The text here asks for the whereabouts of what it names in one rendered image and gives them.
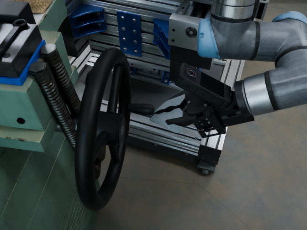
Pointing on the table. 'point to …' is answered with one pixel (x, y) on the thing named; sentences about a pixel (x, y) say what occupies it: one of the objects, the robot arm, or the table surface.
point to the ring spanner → (12, 33)
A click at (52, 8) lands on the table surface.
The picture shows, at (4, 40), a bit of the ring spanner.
